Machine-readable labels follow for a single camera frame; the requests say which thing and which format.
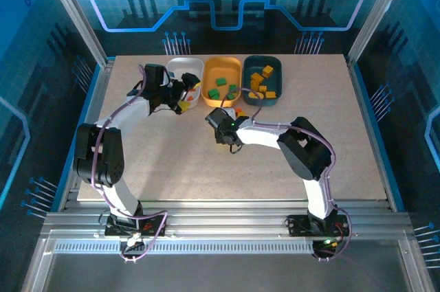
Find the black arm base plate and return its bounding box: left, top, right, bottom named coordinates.
left=284, top=214, right=351, bottom=238
left=102, top=215, right=168, bottom=238

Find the small LED circuit board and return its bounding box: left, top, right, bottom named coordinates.
left=311, top=236, right=341, bottom=262

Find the aluminium frame post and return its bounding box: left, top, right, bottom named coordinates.
left=38, top=0, right=110, bottom=68
left=346, top=0, right=415, bottom=66

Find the slotted cable duct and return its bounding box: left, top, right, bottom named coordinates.
left=53, top=240, right=319, bottom=255

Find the white plastic container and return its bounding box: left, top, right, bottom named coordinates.
left=166, top=57, right=204, bottom=107

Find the white cable connector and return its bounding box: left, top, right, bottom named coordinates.
left=125, top=233, right=144, bottom=248

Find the dark green plastic container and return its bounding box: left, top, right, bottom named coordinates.
left=242, top=55, right=284, bottom=106

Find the table side rail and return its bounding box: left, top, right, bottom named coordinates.
left=56, top=60, right=116, bottom=212
left=345, top=56, right=405, bottom=212

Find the orange plastic container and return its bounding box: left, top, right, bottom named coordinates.
left=201, top=56, right=242, bottom=107

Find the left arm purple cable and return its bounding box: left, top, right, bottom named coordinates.
left=91, top=64, right=168, bottom=264

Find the aluminium frame rail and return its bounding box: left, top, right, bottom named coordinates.
left=40, top=212, right=415, bottom=240

